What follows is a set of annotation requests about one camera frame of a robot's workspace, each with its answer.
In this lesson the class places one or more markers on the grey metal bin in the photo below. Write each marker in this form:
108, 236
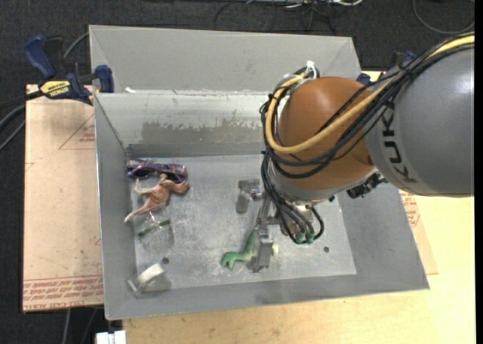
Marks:
211, 218

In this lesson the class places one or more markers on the green toy dinosaur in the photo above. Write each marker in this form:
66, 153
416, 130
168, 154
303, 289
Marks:
245, 254

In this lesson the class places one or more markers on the purple sunglasses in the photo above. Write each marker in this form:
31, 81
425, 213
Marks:
151, 169

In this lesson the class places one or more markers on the brown toy dinosaur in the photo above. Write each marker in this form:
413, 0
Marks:
158, 195

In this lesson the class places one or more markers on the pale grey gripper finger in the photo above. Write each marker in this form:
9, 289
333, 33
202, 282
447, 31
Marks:
242, 203
264, 254

